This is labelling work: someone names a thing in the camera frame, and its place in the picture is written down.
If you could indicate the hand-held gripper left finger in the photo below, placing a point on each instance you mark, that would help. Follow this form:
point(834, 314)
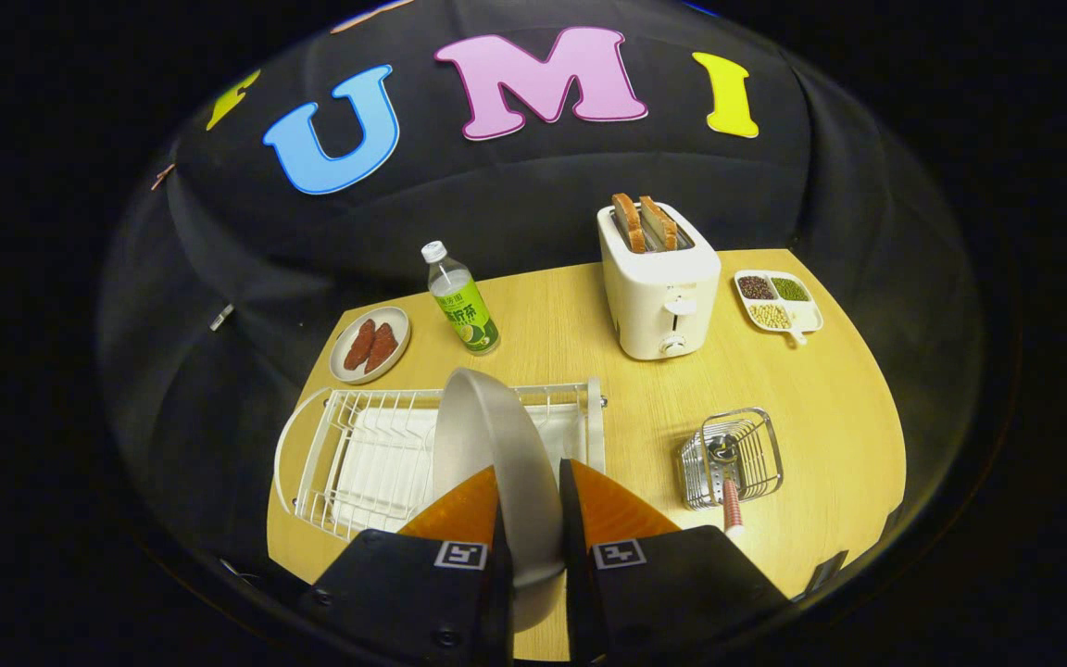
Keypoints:
point(503, 602)

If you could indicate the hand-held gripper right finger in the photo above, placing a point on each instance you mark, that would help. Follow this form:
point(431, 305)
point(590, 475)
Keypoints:
point(575, 593)

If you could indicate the grey round plate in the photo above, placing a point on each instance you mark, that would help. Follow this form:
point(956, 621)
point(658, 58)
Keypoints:
point(496, 435)

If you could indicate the small grey plate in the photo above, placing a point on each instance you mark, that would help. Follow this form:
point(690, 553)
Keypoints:
point(341, 363)

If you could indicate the white compartment dish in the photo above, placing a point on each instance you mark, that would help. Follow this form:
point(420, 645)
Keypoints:
point(802, 320)

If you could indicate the green label drink bottle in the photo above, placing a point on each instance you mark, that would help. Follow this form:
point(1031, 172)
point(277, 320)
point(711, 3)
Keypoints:
point(464, 310)

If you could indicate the white toaster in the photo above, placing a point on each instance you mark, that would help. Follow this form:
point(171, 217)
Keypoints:
point(663, 287)

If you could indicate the yellow beans pile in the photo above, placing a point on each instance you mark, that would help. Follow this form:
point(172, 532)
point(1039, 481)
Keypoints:
point(770, 317)

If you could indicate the dark beans pile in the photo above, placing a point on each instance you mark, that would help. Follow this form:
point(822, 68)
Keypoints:
point(757, 288)

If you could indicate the green beans pile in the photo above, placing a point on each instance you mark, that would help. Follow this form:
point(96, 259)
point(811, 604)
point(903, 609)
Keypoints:
point(790, 289)

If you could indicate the toasted bread slice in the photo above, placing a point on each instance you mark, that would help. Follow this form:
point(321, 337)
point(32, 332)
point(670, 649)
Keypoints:
point(628, 222)
point(659, 222)

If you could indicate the black backdrop cloth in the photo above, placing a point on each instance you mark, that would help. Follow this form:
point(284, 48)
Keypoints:
point(496, 204)

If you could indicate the silver cloth clip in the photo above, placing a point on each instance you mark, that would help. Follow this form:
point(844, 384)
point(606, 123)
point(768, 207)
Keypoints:
point(221, 318)

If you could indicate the orange cloth clip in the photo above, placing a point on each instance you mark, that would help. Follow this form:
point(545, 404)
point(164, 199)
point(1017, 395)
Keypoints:
point(163, 177)

